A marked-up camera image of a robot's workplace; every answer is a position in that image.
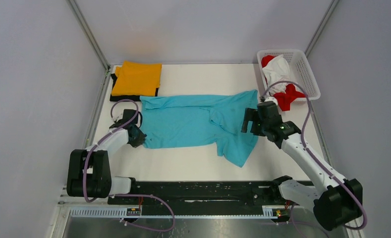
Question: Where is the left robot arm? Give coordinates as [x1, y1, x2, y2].
[66, 109, 146, 204]

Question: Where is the black folded t shirt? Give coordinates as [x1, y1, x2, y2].
[110, 73, 160, 102]

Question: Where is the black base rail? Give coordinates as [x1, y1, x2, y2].
[108, 181, 286, 217]

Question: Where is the right aluminium frame post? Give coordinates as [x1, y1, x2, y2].
[304, 0, 340, 58]

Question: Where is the white plastic basket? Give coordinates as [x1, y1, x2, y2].
[257, 49, 321, 101]

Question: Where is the orange folded t shirt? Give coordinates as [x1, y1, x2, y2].
[111, 61, 162, 97]

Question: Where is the aluminium frame post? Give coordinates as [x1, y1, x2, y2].
[304, 0, 340, 58]
[66, 0, 112, 71]

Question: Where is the white t shirt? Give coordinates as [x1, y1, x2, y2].
[261, 55, 292, 95]

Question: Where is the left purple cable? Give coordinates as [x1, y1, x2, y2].
[82, 99, 176, 233]

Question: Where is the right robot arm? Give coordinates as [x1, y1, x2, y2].
[241, 101, 367, 231]

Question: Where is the red t shirt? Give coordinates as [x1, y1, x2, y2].
[261, 55, 306, 112]

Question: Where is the teal t shirt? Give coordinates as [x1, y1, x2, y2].
[140, 90, 258, 167]

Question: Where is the left aluminium frame post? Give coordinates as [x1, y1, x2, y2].
[66, 0, 112, 71]

